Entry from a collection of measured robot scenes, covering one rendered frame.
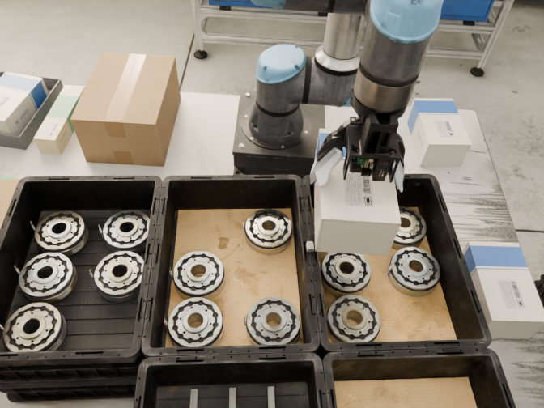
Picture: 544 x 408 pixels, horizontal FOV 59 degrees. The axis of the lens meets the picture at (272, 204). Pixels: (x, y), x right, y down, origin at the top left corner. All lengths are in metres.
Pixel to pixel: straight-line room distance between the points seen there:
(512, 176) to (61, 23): 2.79
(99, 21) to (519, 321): 2.97
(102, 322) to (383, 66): 0.70
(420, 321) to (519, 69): 2.54
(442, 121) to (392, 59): 0.92
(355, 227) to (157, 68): 0.90
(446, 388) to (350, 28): 0.75
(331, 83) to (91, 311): 0.73
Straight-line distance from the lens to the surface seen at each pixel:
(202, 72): 2.91
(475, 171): 1.52
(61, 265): 1.06
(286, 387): 0.93
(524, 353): 1.24
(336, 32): 1.14
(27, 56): 3.27
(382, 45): 0.58
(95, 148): 1.41
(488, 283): 1.17
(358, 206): 0.75
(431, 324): 1.03
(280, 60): 1.19
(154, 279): 0.91
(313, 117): 1.39
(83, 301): 1.04
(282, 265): 1.03
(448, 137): 1.45
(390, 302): 1.03
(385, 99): 0.62
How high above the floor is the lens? 1.71
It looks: 51 degrees down
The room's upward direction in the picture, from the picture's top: 4 degrees clockwise
